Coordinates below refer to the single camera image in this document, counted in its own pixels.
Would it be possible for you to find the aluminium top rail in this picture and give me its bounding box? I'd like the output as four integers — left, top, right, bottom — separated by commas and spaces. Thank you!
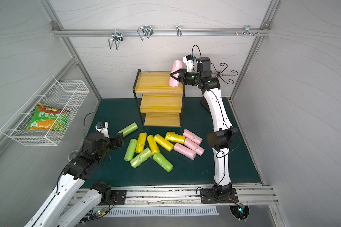
52, 25, 271, 38

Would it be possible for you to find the metal hook right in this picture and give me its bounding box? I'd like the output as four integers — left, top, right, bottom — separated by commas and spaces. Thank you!
235, 25, 260, 37

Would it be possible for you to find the green snack bag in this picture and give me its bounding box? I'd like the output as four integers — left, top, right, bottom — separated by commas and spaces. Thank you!
27, 103, 70, 131

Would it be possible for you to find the yellow trash bag roll left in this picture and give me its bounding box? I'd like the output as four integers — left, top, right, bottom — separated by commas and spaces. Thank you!
135, 132, 147, 154

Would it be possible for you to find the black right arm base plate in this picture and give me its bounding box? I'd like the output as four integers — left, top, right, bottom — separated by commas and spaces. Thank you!
198, 184, 239, 204

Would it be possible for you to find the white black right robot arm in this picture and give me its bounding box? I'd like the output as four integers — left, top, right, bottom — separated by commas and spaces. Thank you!
170, 55, 238, 201

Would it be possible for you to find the metal double hook middle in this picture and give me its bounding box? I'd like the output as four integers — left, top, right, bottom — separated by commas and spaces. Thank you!
137, 25, 153, 41

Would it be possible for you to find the small metal hook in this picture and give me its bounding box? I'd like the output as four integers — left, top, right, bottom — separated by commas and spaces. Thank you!
176, 25, 182, 37

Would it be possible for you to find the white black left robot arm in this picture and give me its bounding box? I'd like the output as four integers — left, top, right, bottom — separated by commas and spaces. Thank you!
26, 132, 124, 227

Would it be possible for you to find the white wire basket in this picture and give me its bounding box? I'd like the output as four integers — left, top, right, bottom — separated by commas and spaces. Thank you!
0, 75, 89, 147

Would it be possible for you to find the green trash bag roll right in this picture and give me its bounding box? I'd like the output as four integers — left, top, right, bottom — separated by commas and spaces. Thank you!
153, 153, 173, 173

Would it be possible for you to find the black metal jewelry stand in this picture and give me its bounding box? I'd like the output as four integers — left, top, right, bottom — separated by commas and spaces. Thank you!
200, 62, 239, 111

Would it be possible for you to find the pink trash bag roll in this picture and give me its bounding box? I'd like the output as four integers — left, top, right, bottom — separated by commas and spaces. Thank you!
184, 138, 205, 156
183, 129, 203, 145
169, 60, 183, 87
173, 143, 197, 160

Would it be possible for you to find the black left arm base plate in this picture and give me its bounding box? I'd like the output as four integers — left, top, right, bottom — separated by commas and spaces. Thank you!
99, 189, 127, 206

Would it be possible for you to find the green trash bag roll middle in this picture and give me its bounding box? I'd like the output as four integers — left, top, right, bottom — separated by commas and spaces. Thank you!
130, 148, 152, 168

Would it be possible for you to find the green trash bag roll left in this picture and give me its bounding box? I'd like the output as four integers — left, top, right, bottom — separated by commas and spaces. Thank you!
124, 139, 138, 161

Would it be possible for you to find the metal double hook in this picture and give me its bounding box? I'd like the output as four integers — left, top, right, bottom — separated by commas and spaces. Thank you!
137, 25, 153, 41
108, 31, 124, 50

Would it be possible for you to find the green trash bag roll far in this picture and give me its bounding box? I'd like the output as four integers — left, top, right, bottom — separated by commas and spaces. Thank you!
118, 122, 138, 137

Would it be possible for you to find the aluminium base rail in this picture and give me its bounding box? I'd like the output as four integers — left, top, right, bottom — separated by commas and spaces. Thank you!
112, 183, 279, 207

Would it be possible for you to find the green trash bag roll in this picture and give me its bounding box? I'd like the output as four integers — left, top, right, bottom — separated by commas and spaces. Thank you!
153, 153, 173, 173
124, 139, 138, 161
130, 148, 152, 168
118, 122, 138, 137

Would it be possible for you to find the three-tier wooden shelf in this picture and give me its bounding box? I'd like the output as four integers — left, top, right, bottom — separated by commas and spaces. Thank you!
132, 69, 185, 127

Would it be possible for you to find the yellow trash bag roll right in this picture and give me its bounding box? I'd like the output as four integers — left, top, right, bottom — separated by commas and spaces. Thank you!
165, 131, 186, 144

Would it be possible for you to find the metal double hook left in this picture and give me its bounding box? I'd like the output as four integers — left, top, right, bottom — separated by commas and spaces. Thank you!
108, 31, 124, 50

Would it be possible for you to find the yellow trash bag roll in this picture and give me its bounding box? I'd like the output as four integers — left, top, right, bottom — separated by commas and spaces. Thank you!
147, 135, 160, 156
135, 132, 147, 154
154, 134, 174, 152
165, 131, 186, 144

